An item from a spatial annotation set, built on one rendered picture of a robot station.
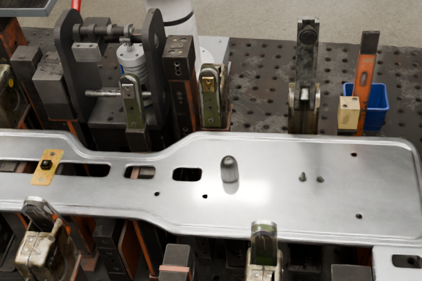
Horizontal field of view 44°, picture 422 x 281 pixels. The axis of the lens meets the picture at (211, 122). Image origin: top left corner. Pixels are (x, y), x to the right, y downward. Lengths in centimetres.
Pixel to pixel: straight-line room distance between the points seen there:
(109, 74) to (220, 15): 151
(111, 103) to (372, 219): 59
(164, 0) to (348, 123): 52
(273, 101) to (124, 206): 69
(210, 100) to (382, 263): 42
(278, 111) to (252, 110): 7
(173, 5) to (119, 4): 206
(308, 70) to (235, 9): 219
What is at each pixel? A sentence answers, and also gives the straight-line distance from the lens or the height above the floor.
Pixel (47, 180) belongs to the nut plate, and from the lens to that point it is 99.
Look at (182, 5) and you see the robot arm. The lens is 127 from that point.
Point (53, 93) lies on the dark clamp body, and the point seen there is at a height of 104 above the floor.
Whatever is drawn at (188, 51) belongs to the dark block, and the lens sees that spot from 98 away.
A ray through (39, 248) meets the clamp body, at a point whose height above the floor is 104.
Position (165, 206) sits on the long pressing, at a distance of 89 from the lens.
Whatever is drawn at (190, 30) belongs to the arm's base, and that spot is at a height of 95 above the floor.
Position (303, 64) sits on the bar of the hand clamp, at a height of 113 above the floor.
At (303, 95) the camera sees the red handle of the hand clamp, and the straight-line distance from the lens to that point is 95.
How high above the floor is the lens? 172
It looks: 46 degrees down
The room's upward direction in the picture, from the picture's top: 7 degrees counter-clockwise
